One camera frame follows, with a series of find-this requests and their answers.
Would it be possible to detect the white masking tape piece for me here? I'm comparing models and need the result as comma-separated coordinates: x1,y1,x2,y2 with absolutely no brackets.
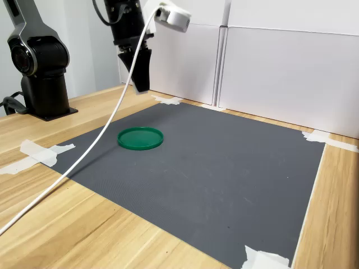
19,139,59,168
241,245,292,269
199,103,225,112
150,94,183,106
301,129,331,143
325,137,359,154
0,143,76,175

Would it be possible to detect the white partition panel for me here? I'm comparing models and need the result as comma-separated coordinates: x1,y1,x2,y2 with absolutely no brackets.
218,25,359,140
114,16,222,106

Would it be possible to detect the round green plastic lid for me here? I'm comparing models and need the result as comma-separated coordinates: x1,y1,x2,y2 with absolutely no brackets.
117,127,164,151

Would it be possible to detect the dark wrist cable loop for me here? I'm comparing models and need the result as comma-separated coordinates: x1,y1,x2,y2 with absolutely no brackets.
92,0,114,26

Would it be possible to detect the white camera cable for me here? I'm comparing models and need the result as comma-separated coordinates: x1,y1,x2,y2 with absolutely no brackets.
0,7,162,235

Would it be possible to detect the dark grey table mat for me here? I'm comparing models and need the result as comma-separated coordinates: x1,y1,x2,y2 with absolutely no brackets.
42,101,328,269

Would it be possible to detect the thick black base cable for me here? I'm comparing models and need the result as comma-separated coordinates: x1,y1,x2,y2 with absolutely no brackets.
0,91,28,116

